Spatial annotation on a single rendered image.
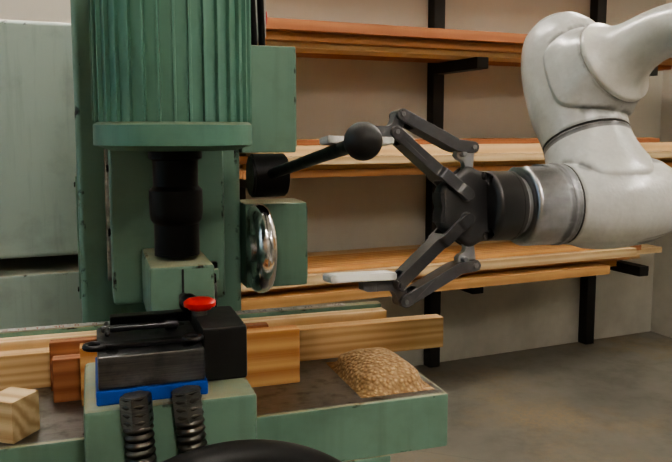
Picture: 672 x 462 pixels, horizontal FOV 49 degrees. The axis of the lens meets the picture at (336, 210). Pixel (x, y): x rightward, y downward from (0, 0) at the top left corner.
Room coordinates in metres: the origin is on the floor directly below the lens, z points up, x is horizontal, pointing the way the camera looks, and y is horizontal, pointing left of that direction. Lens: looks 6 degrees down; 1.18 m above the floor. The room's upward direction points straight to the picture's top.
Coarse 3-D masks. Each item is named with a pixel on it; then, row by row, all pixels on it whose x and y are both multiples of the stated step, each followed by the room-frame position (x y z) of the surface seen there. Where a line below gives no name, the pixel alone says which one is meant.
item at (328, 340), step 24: (312, 336) 0.88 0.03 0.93; (336, 336) 0.89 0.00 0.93; (360, 336) 0.90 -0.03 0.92; (384, 336) 0.91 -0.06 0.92; (408, 336) 0.92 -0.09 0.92; (432, 336) 0.93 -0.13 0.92; (0, 360) 0.77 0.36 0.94; (24, 360) 0.77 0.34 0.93; (48, 360) 0.78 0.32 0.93; (0, 384) 0.77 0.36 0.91; (24, 384) 0.77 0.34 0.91; (48, 384) 0.78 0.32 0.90
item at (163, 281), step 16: (144, 256) 0.86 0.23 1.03; (192, 256) 0.85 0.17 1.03; (144, 272) 0.86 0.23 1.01; (160, 272) 0.78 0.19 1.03; (176, 272) 0.79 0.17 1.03; (192, 272) 0.79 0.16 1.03; (208, 272) 0.80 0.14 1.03; (144, 288) 0.87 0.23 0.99; (160, 288) 0.78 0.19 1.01; (176, 288) 0.79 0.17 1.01; (192, 288) 0.79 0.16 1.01; (208, 288) 0.80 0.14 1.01; (144, 304) 0.88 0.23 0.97; (160, 304) 0.78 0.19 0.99; (176, 304) 0.79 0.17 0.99
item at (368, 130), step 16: (352, 128) 0.65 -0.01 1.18; (368, 128) 0.64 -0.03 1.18; (336, 144) 0.71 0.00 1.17; (352, 144) 0.64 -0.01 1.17; (368, 144) 0.64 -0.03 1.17; (256, 160) 0.99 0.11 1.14; (272, 160) 0.99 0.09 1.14; (304, 160) 0.81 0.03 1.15; (320, 160) 0.76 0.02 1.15; (256, 176) 0.98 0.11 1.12; (272, 176) 0.97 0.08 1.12; (288, 176) 0.99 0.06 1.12; (256, 192) 0.99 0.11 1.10; (272, 192) 1.00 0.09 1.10
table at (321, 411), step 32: (288, 384) 0.79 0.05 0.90; (320, 384) 0.79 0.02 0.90; (64, 416) 0.70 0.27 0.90; (288, 416) 0.71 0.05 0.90; (320, 416) 0.72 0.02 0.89; (352, 416) 0.73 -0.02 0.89; (384, 416) 0.74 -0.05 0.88; (416, 416) 0.75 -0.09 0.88; (0, 448) 0.63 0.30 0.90; (32, 448) 0.63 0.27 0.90; (64, 448) 0.64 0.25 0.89; (320, 448) 0.72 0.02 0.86; (352, 448) 0.73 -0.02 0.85; (384, 448) 0.74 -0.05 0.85; (416, 448) 0.75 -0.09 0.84
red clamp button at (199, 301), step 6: (186, 300) 0.67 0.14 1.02; (192, 300) 0.67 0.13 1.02; (198, 300) 0.67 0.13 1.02; (204, 300) 0.67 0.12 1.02; (210, 300) 0.67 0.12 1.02; (186, 306) 0.66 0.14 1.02; (192, 306) 0.66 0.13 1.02; (198, 306) 0.66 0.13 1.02; (204, 306) 0.66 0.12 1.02; (210, 306) 0.67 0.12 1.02
